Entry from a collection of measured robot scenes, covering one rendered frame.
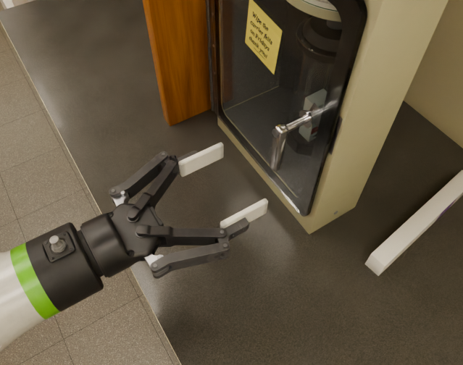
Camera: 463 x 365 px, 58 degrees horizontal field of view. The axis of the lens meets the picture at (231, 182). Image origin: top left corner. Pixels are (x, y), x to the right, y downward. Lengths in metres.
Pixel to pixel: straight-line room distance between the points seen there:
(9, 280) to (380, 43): 0.46
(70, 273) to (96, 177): 0.39
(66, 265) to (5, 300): 0.07
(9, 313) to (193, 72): 0.55
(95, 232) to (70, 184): 1.60
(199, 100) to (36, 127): 1.59
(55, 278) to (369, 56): 0.42
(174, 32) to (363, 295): 0.56
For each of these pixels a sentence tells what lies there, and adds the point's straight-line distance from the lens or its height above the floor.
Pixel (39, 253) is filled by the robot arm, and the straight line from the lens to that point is 0.52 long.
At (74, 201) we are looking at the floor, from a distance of 2.05.
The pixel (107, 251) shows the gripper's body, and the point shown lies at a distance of 0.51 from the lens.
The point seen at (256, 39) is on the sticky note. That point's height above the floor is 1.25.
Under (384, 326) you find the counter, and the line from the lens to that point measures 0.74.
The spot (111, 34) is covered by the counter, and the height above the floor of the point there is 0.94.
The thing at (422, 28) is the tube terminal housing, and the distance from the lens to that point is 0.54.
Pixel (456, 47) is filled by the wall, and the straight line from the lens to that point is 0.97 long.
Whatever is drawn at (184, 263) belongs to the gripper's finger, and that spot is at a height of 1.14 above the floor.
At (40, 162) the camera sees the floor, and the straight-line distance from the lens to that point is 2.25.
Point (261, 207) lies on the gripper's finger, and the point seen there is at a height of 1.15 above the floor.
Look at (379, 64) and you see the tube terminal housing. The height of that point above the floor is 1.31.
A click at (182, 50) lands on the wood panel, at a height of 1.12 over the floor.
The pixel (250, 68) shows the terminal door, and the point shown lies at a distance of 0.67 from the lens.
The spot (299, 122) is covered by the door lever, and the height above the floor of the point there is 1.20.
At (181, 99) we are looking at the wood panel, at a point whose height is 1.00.
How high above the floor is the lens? 1.61
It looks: 55 degrees down
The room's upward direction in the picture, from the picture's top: straight up
